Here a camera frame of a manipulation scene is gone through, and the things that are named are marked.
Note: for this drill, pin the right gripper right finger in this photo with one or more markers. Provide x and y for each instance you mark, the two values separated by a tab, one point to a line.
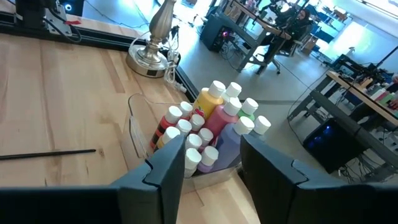
311	202

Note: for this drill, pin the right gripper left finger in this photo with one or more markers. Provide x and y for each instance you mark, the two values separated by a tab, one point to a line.
93	205

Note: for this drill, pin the black paintbrush orange bristles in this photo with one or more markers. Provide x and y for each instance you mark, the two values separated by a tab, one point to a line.
46	154

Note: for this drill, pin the large blue paint bottle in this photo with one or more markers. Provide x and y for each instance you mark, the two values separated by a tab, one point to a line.
231	146

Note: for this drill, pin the small red-orange paint bottle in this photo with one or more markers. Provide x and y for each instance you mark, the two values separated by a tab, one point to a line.
164	127

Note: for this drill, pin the large light green paint bottle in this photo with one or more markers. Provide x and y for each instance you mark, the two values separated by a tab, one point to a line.
248	109

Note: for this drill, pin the large pink paint bottle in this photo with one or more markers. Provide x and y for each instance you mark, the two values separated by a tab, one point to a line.
222	119

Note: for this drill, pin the small orange paint bottle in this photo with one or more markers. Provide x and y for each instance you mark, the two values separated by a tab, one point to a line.
186	109

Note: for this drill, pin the large white paint bottle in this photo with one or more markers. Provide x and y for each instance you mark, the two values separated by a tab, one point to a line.
232	91

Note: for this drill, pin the large yellow paint bottle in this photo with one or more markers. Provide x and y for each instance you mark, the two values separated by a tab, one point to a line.
206	104

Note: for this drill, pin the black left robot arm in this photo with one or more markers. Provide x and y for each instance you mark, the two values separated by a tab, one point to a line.
29	12

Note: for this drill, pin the black computer tower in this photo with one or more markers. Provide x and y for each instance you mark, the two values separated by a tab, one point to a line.
214	32
332	146

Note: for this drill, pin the clear plastic bin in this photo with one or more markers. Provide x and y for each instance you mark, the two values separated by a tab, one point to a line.
136	137

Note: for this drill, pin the wooden top background table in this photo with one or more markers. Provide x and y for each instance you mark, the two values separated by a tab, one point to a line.
357	93

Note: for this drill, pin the silver lamp white shade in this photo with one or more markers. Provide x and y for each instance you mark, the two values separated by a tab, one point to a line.
155	40

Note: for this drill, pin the person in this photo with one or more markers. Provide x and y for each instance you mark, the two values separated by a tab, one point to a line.
297	23

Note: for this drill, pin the grey background table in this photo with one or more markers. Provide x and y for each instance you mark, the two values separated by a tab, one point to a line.
248	18

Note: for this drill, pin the black box blue light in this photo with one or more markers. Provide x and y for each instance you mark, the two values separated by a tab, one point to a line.
70	6

